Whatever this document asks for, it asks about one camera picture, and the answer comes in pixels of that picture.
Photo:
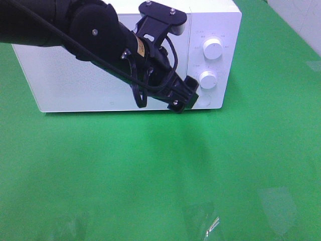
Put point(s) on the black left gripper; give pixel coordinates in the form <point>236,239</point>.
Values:
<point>155,77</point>

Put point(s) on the white microwave knob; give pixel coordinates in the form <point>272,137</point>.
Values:
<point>207,80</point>
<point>212,48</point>

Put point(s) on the white microwave door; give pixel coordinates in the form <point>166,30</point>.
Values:
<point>61,83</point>

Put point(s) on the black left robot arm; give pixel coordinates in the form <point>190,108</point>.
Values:
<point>91,31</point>

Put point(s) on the round door release button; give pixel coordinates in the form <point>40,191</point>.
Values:
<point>204,100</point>

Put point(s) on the white microwave oven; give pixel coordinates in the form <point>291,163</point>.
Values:
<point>206,19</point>

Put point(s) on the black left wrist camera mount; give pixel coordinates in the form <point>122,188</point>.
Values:
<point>158,20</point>

